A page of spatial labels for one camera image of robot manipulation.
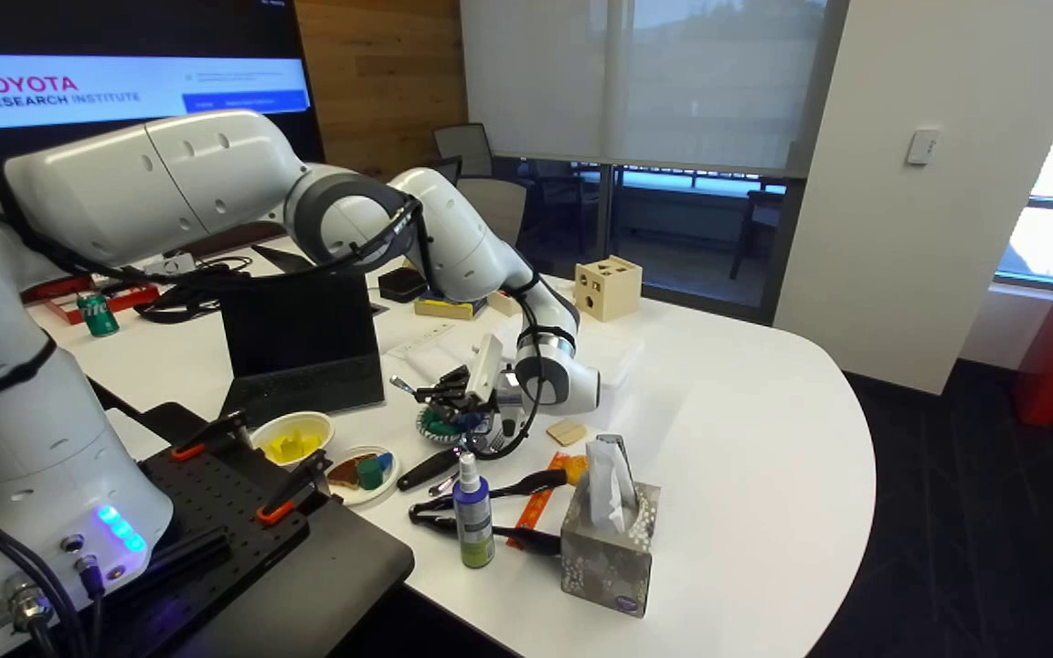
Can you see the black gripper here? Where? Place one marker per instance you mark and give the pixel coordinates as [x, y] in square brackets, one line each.
[507, 407]

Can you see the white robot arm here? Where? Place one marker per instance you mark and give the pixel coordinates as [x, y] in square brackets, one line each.
[124, 183]

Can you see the white foam bowl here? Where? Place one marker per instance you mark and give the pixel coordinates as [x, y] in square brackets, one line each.
[260, 435]

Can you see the ornate silver cutlery piece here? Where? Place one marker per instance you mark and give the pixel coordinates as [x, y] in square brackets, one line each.
[446, 482]

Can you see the blue toy block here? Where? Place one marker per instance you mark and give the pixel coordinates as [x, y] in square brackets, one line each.
[385, 467]

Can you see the green toy block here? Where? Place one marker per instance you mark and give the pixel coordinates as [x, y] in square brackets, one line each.
[366, 467]

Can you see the blue white spray bottle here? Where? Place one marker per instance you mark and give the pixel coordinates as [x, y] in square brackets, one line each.
[472, 513]

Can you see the small wooden square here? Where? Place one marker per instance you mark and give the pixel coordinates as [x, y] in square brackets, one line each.
[567, 433]

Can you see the small black box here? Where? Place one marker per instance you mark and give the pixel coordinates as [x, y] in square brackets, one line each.
[402, 285]

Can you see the brown patterned toy piece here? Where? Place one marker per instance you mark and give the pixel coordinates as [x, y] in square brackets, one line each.
[346, 472]

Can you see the white foam plate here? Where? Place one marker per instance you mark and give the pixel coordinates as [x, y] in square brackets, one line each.
[364, 495]

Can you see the black laptop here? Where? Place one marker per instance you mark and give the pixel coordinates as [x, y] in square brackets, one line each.
[302, 341]

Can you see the yellow toy block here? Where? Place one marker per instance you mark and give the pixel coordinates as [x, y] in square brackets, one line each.
[290, 443]

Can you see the white tissue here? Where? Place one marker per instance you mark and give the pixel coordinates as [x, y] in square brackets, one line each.
[606, 479]

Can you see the orange black clamp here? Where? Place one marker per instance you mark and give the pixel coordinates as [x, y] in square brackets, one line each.
[294, 486]
[210, 441]

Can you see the wooden cube with holes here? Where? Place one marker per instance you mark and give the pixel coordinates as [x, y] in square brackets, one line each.
[606, 290]

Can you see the grey office chair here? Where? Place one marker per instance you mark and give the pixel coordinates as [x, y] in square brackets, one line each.
[496, 206]
[465, 149]

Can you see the grey tissue box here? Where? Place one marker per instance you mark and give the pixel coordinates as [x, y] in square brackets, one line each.
[605, 562]

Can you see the black rounded mat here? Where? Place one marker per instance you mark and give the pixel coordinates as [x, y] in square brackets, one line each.
[319, 585]

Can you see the red hand tool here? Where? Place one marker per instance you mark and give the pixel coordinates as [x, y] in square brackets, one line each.
[124, 297]

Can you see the green can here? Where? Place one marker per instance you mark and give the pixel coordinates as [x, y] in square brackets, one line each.
[95, 317]

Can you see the white roller blind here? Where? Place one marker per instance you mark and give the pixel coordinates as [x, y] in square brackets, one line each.
[647, 73]

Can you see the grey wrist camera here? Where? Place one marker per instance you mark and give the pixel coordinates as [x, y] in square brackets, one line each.
[488, 368]

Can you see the black pegboard base plate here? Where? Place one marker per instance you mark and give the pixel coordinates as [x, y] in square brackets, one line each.
[220, 504]

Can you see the wall display screen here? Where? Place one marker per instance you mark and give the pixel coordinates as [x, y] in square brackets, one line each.
[124, 93]

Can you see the white light switch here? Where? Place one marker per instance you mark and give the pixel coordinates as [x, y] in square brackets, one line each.
[922, 149]

